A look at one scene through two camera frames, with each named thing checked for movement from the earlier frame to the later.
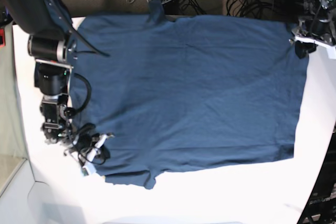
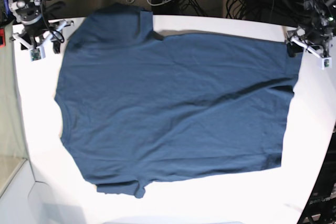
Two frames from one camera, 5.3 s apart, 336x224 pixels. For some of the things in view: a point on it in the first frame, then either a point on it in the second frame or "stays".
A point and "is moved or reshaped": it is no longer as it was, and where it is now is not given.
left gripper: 57,128 → 27,7
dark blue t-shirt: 196,92 is moved or reshaped
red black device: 2,43 stays
